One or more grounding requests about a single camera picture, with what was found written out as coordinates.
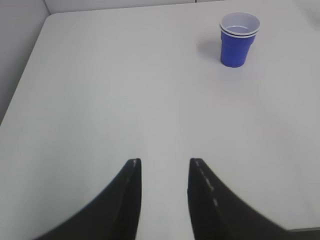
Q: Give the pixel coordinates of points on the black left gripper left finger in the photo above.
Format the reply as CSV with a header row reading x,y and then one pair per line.
x,y
113,215

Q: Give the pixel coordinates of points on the blue paper cup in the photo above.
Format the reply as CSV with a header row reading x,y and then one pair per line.
x,y
238,32

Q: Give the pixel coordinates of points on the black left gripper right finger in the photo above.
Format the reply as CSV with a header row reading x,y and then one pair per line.
x,y
216,213

